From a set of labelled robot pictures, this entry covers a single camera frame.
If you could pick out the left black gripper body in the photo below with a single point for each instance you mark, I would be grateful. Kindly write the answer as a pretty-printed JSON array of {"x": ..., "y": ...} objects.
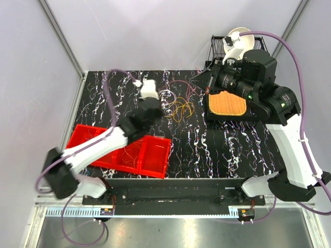
[{"x": 160, "y": 113}]

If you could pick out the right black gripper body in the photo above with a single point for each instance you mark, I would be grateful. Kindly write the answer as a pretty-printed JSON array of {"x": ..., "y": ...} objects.
[{"x": 229, "y": 80}]

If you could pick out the red divided plastic bin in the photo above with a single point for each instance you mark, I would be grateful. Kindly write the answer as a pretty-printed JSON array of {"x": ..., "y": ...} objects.
[{"x": 148, "y": 157}]

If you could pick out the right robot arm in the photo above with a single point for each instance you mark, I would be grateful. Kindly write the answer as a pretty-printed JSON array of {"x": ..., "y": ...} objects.
[{"x": 253, "y": 79}]

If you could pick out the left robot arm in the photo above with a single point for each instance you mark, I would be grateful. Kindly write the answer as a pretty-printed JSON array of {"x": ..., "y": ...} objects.
[{"x": 62, "y": 168}]

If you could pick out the orange woven mat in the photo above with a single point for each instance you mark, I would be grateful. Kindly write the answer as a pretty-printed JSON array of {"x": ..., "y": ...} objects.
[{"x": 227, "y": 104}]

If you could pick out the white bowl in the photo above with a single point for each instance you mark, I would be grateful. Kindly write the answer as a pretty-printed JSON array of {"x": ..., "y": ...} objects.
[{"x": 247, "y": 37}]

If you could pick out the black square tray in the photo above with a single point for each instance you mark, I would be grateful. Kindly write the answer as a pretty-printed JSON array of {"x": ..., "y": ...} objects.
[{"x": 248, "y": 116}]

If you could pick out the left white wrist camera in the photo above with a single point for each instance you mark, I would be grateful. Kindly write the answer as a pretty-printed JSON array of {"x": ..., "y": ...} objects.
[{"x": 147, "y": 89}]

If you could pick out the black wire dish rack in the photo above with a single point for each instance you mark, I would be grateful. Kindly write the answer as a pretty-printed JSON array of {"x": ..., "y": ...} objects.
[{"x": 217, "y": 53}]

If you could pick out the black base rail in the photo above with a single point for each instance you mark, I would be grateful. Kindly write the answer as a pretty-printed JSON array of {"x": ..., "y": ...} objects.
[{"x": 132, "y": 190}]

